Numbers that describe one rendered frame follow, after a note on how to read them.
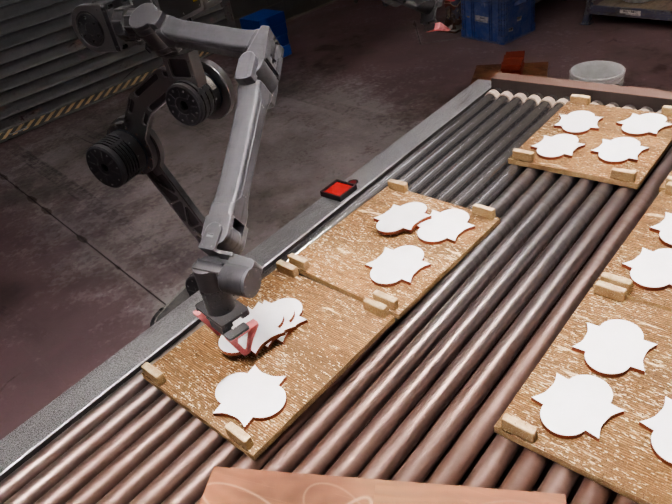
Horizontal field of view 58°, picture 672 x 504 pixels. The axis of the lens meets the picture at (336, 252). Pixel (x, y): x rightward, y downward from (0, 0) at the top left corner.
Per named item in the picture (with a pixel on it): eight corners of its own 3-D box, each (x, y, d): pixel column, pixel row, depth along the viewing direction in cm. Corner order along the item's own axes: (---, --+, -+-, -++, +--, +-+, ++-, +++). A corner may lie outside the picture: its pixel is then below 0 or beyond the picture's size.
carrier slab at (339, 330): (143, 378, 127) (140, 373, 127) (280, 270, 150) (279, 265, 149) (254, 461, 106) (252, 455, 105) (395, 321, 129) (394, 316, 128)
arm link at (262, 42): (301, 52, 136) (281, 20, 128) (273, 102, 133) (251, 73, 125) (164, 29, 158) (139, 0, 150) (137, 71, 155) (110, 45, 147)
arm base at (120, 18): (139, 41, 164) (122, -6, 157) (161, 40, 160) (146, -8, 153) (117, 52, 158) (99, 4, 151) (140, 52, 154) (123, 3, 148)
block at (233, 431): (226, 436, 110) (222, 426, 108) (234, 429, 111) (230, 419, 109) (248, 452, 106) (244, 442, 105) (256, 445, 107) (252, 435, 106)
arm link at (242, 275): (231, 239, 123) (208, 220, 115) (280, 247, 118) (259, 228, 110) (210, 294, 119) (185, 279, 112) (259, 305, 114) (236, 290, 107)
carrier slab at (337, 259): (286, 267, 150) (285, 262, 150) (389, 189, 172) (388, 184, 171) (399, 320, 129) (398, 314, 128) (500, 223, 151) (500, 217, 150)
